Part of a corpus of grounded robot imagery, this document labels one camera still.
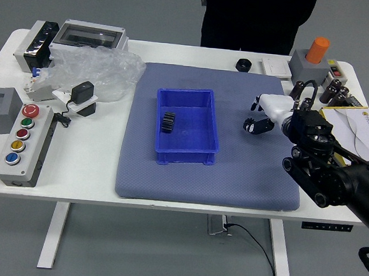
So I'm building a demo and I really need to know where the grey under-table control box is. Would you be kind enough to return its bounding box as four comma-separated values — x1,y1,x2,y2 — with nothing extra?
205,214,234,238

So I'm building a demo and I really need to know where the black adapter cord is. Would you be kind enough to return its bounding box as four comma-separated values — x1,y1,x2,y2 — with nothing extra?
52,97,75,129

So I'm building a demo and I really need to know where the white wall switch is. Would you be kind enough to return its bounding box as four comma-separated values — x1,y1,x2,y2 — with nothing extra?
259,56,294,80

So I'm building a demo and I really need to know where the grey-blue mat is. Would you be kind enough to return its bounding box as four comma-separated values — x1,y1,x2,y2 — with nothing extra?
113,59,311,214

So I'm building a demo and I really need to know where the black hex nut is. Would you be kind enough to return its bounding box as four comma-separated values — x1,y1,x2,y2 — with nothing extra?
235,57,253,73

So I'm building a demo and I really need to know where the blue plastic box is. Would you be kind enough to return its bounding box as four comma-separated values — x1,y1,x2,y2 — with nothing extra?
150,85,224,170

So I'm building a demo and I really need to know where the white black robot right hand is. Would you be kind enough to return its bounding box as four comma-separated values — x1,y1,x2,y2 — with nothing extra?
242,91,297,139

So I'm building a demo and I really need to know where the big black gear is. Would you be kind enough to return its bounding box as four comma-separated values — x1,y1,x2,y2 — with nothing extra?
160,111,177,134

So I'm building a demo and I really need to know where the black power cable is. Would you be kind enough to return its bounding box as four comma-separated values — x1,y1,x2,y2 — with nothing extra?
221,222,287,276

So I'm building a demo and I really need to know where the grey box with black face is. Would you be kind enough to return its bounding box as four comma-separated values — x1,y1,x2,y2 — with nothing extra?
11,18,61,76

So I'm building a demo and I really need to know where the grey block with round hole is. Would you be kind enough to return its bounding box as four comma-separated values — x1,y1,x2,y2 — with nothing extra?
287,47,333,89

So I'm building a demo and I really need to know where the small black component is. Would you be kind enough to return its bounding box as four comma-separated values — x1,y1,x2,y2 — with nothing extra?
346,95,363,110

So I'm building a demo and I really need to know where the yellow white cardboard box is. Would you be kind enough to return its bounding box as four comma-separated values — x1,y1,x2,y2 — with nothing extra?
316,103,369,168

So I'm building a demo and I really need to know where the grey five-button control box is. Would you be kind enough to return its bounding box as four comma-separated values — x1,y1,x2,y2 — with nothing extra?
0,101,59,189

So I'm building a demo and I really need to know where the white table leg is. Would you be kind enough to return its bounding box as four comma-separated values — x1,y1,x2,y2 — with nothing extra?
36,200,71,270
264,217,296,276

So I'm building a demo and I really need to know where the person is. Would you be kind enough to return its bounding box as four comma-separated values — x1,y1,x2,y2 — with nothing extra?
199,0,318,58

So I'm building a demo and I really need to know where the white socket bracket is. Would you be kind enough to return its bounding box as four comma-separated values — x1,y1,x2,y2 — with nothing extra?
50,88,99,118

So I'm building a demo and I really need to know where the orange cylinder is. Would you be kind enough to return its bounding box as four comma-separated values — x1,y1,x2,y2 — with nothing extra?
304,35,331,66

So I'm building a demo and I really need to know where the grey red-button switch box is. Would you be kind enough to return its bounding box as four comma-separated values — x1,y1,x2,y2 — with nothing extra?
321,58,351,89

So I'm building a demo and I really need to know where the clear plastic bag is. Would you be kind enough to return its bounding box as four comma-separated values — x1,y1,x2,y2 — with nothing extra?
31,42,148,106

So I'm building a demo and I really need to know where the white circuit breaker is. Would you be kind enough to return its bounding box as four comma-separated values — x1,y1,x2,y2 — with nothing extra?
21,66,58,103

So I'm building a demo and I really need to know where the grey box with transparent cover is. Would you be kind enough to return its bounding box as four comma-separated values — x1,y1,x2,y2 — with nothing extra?
48,17,131,57

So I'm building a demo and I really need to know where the black table control panel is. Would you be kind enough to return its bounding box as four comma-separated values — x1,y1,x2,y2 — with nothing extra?
301,221,354,234

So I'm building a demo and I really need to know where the grey block with square hole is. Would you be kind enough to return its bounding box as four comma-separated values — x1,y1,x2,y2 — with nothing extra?
0,86,25,138

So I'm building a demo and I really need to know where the black power adapter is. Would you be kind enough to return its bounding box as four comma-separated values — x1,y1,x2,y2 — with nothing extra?
70,79,96,103

